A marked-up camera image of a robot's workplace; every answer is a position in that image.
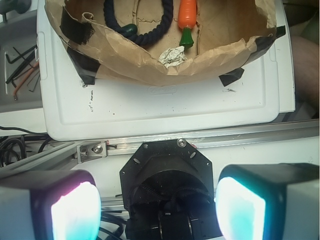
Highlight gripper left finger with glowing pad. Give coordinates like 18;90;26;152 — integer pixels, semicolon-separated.
0;170;101;240

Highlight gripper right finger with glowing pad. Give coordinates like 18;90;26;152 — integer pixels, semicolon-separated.
215;163;320;240

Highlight black cables bundle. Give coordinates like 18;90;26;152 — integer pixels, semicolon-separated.
0;126;55;169

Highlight black hex keys set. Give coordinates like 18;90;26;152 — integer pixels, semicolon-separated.
4;45;40;96

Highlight dark blue rope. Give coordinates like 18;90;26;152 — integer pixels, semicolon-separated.
103;0;174;47

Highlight dark green toy vegetable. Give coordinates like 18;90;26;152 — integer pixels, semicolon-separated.
121;23;138;38

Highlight orange hex key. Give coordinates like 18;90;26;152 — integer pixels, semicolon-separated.
12;61;39;101

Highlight brown paper bag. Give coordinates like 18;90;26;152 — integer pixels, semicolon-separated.
44;0;285;87

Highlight orange toy carrot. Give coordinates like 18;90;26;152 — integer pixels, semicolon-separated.
177;0;197;50

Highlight crumpled white paper ball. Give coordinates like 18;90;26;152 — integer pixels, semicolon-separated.
158;46;187;68

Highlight aluminium extrusion rail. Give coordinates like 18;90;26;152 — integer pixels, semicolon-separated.
0;119;320;179

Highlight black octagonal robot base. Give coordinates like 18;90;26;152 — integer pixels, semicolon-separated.
119;138;222;240

